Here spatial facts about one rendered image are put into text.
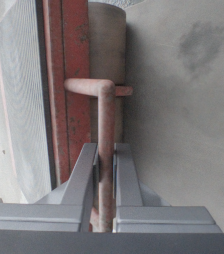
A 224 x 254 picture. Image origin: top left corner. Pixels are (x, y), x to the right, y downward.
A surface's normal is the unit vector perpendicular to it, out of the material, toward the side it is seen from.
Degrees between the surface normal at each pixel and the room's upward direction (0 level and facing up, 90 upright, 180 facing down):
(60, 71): 90
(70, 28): 90
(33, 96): 0
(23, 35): 0
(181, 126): 0
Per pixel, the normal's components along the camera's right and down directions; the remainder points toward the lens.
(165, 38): -0.77, 0.16
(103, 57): 0.34, 0.26
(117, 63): 0.74, 0.19
